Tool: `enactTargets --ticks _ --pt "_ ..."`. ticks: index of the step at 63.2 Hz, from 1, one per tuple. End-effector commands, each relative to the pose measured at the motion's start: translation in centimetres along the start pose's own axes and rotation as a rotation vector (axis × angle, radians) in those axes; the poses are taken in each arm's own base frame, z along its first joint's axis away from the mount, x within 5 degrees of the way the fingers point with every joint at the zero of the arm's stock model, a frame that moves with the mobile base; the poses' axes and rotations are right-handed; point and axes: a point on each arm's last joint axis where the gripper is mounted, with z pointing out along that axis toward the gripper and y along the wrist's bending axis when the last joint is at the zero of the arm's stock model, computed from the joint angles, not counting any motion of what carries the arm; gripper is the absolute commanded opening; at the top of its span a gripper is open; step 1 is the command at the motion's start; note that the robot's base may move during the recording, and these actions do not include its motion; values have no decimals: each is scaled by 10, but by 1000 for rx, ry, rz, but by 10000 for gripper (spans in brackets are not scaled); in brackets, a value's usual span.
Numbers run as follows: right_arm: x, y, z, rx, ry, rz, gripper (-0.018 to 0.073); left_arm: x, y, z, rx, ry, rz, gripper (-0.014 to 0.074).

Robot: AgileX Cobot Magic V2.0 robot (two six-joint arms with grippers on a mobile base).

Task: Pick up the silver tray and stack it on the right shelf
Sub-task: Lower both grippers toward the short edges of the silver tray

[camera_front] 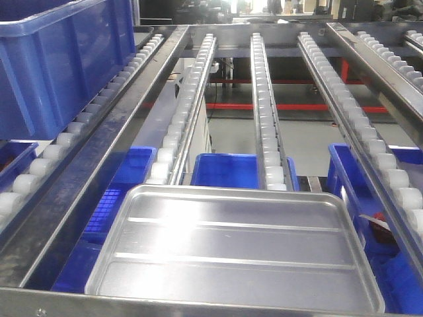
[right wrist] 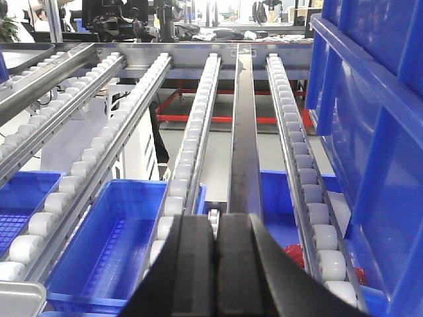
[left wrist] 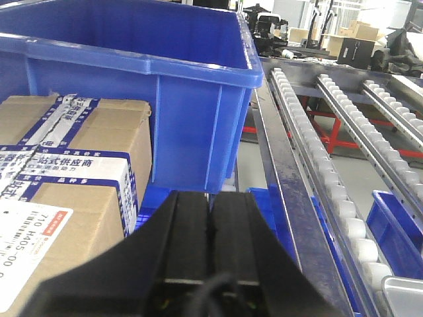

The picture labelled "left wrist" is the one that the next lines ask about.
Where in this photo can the white roller conveyor rail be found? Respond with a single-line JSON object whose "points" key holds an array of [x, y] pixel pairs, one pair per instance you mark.
{"points": [[360, 259]]}

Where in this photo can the black box background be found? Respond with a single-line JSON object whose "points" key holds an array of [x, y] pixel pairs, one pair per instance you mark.
{"points": [[356, 53]]}

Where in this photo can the cardboard boxes background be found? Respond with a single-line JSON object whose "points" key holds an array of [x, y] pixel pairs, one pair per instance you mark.
{"points": [[357, 29]]}

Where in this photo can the large blue plastic bin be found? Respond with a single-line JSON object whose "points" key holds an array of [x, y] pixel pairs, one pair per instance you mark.
{"points": [[197, 68]]}

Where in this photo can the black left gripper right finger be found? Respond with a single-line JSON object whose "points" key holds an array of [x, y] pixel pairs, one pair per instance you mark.
{"points": [[264, 279]]}

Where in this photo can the small silver ribbed tray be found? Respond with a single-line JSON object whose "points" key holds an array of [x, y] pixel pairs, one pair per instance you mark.
{"points": [[403, 296]]}

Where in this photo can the small blue bin lower right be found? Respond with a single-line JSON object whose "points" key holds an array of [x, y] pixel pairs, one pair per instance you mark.
{"points": [[397, 234]]}

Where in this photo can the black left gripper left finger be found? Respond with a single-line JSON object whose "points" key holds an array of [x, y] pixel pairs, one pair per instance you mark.
{"points": [[152, 272]]}

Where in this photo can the taped cardboard box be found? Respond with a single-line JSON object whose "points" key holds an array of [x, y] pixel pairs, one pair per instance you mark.
{"points": [[73, 174]]}

